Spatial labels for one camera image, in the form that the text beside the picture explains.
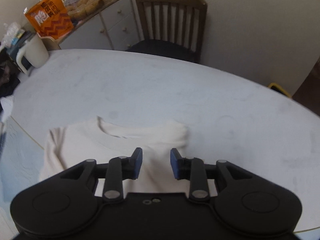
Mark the crumpled white paper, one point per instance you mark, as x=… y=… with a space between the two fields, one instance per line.
x=6 y=106

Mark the white plastic pitcher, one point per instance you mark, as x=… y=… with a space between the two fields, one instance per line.
x=36 y=51

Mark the pile of dark clothes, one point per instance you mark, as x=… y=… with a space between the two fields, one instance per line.
x=6 y=77

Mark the light wooden chair back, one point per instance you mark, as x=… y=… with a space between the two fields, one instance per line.
x=51 y=42

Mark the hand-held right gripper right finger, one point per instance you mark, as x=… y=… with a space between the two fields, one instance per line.
x=174 y=165

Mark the dark wooden chair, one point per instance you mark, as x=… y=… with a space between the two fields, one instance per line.
x=172 y=20

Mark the yellow object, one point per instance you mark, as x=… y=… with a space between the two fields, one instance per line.
x=280 y=88

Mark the clear plastic bag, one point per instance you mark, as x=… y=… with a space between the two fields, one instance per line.
x=12 y=32

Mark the white t-shirt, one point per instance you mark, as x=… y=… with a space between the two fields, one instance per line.
x=82 y=150

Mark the orange snack bag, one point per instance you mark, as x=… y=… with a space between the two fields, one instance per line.
x=50 y=17

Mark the bag of bread rolls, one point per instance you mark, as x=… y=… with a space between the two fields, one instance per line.
x=85 y=6

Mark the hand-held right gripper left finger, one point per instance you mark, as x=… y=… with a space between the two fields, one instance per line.
x=138 y=163

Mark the white drawer cabinet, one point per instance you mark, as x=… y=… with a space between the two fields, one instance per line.
x=117 y=27

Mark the light blue patterned table mat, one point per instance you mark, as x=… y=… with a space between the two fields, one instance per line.
x=17 y=160

